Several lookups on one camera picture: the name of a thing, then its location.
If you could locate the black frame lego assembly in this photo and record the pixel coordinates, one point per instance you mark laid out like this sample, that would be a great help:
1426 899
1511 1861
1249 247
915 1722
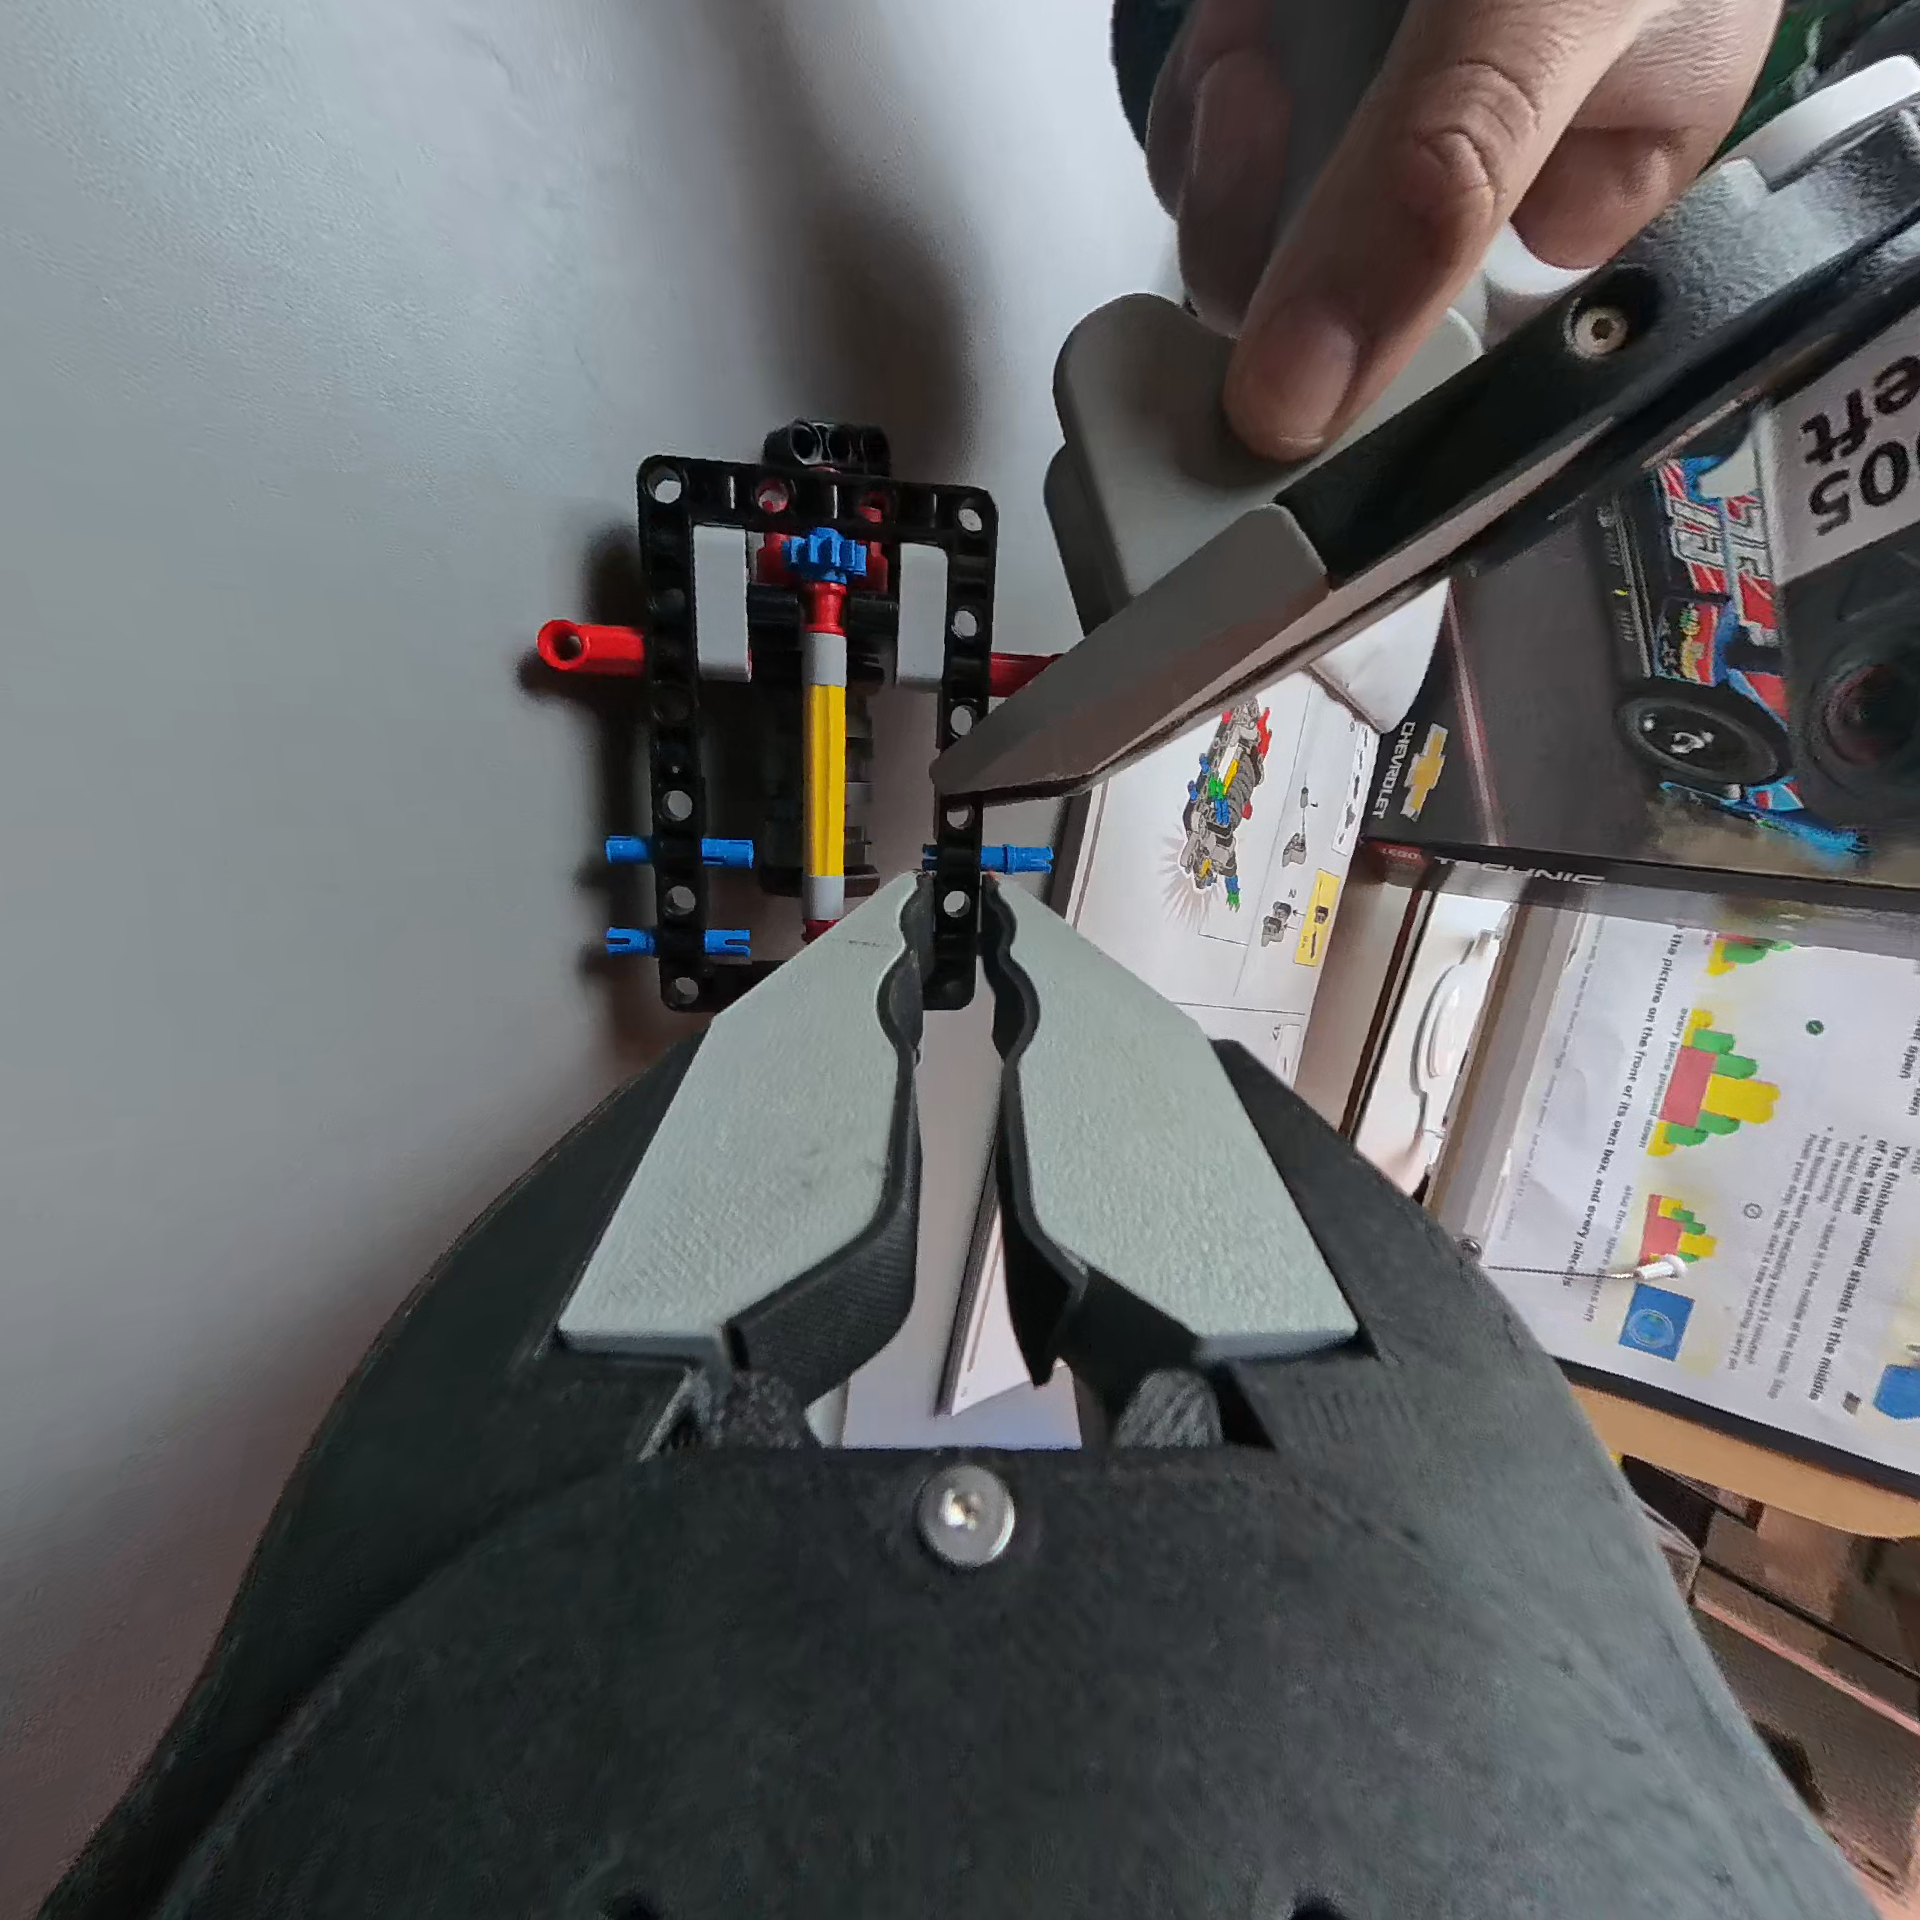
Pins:
821 751

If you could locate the printed instruction sheet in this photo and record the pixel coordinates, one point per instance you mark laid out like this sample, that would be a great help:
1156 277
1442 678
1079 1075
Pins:
1724 1202

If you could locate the white plastic container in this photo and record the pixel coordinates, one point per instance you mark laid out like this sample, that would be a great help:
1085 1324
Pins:
1442 1021

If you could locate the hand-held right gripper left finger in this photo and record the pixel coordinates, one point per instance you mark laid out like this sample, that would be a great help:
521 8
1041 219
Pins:
749 1171

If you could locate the person's left hand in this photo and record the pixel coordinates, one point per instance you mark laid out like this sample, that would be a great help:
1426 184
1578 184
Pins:
1396 182

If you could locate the lego set box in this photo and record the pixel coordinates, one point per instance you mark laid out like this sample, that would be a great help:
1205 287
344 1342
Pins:
1516 722

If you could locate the lego instruction booklet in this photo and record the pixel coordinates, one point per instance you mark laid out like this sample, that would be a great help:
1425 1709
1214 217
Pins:
1202 931

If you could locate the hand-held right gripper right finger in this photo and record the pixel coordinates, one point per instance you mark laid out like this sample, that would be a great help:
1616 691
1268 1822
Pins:
1184 1184

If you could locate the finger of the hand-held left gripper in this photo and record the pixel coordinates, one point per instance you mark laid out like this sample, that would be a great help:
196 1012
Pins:
1184 662

